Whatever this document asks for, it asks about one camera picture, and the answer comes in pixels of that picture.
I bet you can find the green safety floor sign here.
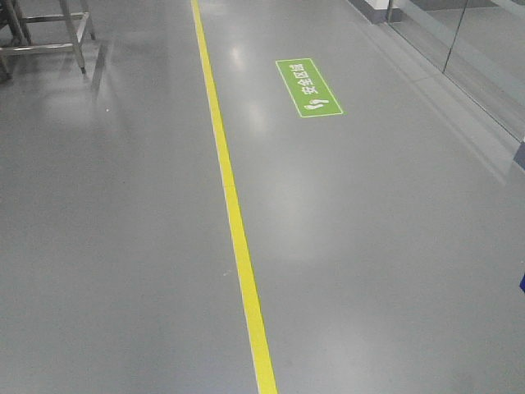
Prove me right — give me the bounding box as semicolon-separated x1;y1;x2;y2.
276;57;345;118

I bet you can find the glass partition wall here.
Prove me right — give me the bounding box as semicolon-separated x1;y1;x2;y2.
387;0;524;141

